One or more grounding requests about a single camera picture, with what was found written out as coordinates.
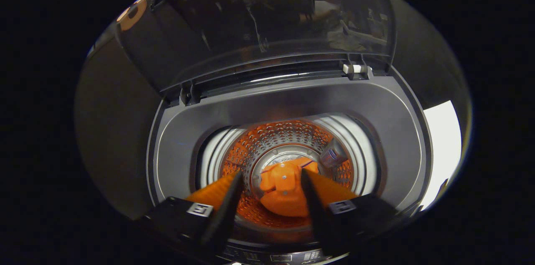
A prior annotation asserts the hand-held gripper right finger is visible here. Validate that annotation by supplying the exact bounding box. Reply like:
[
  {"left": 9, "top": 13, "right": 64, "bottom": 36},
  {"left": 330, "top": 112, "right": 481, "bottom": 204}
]
[{"left": 300, "top": 168, "right": 402, "bottom": 254}]

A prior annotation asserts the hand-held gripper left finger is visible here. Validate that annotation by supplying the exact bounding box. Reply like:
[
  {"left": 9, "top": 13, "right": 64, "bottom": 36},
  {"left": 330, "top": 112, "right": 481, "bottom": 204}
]
[{"left": 142, "top": 171, "right": 244, "bottom": 253}]

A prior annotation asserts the orange yellow shirt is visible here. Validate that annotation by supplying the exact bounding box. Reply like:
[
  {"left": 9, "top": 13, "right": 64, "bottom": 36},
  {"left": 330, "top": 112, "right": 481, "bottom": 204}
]
[{"left": 259, "top": 157, "right": 321, "bottom": 218}]

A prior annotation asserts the black backdrop cloth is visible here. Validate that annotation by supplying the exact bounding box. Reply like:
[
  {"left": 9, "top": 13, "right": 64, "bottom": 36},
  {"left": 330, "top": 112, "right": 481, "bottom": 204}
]
[{"left": 74, "top": 0, "right": 473, "bottom": 220}]

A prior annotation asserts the dark transparent washing machine lid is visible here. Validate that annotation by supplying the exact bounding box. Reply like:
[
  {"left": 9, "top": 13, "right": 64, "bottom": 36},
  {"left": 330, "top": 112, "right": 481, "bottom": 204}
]
[{"left": 116, "top": 0, "right": 396, "bottom": 99}]

